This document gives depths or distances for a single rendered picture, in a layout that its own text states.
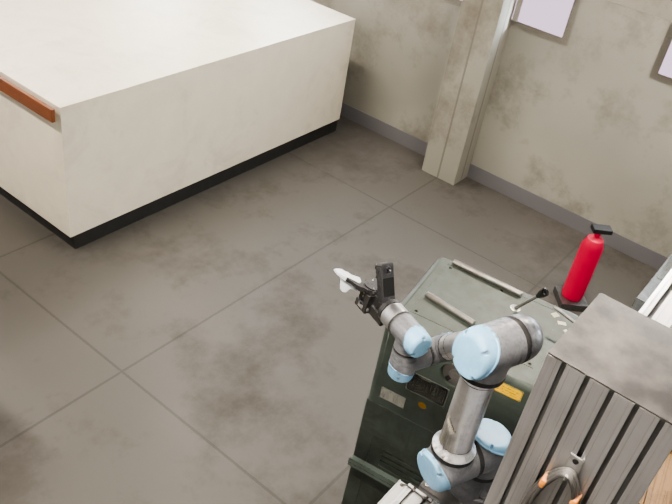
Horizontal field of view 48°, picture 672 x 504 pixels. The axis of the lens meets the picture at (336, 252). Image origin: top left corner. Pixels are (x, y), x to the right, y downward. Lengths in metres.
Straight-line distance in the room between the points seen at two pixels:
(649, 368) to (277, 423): 2.61
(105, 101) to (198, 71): 0.70
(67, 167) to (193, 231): 0.95
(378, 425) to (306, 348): 1.41
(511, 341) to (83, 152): 3.24
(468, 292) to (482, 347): 1.06
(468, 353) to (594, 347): 0.39
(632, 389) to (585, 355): 0.10
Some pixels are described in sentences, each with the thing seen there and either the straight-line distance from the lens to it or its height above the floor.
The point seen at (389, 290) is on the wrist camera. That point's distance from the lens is 2.10.
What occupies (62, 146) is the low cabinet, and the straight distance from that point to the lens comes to 4.44.
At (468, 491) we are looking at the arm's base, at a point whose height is 1.21.
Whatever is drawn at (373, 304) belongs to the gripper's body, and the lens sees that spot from 2.14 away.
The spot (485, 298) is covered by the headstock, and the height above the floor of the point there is 1.25.
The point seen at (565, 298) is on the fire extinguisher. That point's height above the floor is 0.05.
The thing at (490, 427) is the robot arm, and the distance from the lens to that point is 2.13.
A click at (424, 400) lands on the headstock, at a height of 0.99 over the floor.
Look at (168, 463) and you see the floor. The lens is 3.66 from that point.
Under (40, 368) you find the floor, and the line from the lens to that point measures 4.11.
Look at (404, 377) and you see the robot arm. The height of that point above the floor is 1.43.
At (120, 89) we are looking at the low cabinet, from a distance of 4.53.
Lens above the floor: 2.90
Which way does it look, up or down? 36 degrees down
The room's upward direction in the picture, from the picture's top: 10 degrees clockwise
